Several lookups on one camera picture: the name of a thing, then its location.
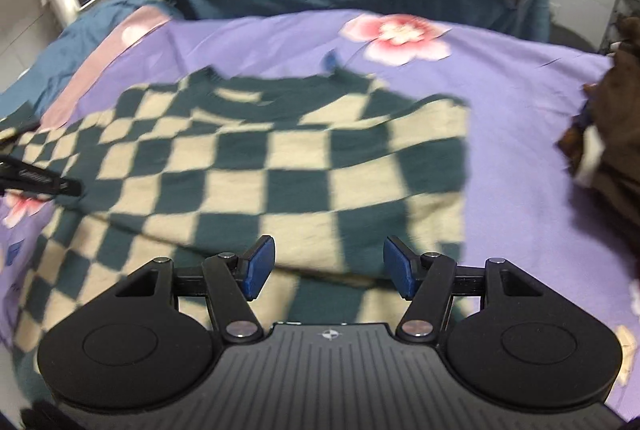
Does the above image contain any purple floral bed sheet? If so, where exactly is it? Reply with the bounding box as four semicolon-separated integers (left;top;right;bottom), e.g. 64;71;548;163
0;5;640;422

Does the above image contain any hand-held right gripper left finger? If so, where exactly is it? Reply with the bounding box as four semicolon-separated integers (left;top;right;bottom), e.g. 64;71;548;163
115;234;277;344

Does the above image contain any blue duvet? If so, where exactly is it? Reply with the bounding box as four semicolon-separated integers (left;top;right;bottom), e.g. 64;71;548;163
0;0;187;111

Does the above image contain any green cream checkered sweater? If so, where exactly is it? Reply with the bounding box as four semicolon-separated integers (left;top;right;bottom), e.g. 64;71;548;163
0;66;475;416

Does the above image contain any black wire rack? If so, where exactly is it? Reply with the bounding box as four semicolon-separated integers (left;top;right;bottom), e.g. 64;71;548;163
597;0;640;56

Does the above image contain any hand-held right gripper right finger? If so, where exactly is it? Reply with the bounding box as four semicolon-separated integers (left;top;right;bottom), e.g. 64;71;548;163
382;235;544;344

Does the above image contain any black round stool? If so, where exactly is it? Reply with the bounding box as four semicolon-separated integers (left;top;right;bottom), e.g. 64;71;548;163
547;22;601;54

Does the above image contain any pile of brown clothes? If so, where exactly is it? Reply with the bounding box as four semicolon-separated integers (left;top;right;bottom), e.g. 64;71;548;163
555;12;640;261

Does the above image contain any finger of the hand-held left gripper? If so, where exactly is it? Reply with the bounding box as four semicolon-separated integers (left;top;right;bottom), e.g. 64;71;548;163
52;176;84;199

